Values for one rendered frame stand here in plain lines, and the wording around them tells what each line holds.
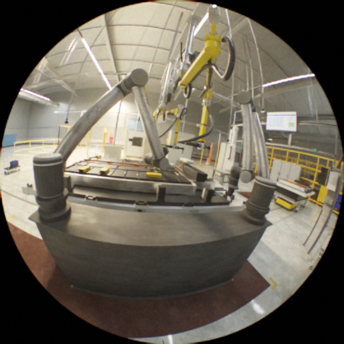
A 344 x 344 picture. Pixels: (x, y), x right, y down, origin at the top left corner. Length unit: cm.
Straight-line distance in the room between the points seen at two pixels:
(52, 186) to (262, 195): 134
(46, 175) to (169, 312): 141
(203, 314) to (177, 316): 25
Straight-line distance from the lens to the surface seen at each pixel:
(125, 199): 107
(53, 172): 74
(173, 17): 1008
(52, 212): 82
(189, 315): 144
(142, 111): 93
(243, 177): 110
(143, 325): 137
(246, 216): 107
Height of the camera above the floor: 136
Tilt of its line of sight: 12 degrees down
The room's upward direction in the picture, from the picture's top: 9 degrees clockwise
